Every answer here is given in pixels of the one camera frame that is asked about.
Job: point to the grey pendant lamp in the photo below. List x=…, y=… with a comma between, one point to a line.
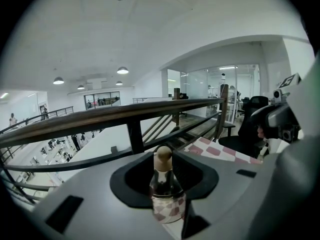
x=119, y=83
x=122, y=70
x=80, y=87
x=58, y=80

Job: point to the steel teapot lid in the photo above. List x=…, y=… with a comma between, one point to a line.
x=163, y=156

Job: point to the dark curved railing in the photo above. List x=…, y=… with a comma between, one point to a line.
x=100, y=117

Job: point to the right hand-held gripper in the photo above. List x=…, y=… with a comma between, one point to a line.
x=282, y=116

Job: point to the linear ceiling light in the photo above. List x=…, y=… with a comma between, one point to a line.
x=3, y=95

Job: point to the red white checkered tablecloth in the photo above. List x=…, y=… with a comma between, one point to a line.
x=212, y=150

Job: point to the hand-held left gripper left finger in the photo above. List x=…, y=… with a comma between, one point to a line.
x=100, y=221

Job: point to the black framed window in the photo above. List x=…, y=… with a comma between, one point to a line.
x=102, y=100

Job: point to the white security camera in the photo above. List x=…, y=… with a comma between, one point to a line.
x=223, y=76

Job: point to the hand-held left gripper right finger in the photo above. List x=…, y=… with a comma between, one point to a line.
x=225, y=196

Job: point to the black balcony railing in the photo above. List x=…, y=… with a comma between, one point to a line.
x=62, y=110

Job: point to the black office chair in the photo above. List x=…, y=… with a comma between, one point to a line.
x=246, y=136

